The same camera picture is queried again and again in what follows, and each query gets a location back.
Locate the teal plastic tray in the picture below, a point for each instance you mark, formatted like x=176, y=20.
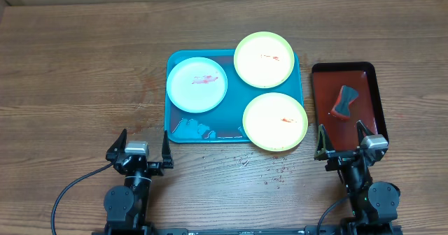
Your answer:
x=222, y=124

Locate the red black sponge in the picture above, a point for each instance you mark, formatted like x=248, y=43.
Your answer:
x=347, y=95

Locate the yellow-green plate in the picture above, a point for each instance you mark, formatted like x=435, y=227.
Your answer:
x=264, y=59
x=275, y=122

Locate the black red-lined tray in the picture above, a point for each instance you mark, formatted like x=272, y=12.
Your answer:
x=328, y=79

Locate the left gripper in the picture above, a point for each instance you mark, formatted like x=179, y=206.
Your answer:
x=157, y=170

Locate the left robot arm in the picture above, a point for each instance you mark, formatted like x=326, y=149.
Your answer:
x=126, y=204

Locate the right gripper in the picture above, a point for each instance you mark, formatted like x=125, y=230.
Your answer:
x=348, y=160

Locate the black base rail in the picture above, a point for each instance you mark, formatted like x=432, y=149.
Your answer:
x=307, y=230

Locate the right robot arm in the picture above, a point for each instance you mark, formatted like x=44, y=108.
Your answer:
x=374, y=204

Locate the light blue plate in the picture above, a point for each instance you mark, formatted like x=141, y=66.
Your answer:
x=197, y=85

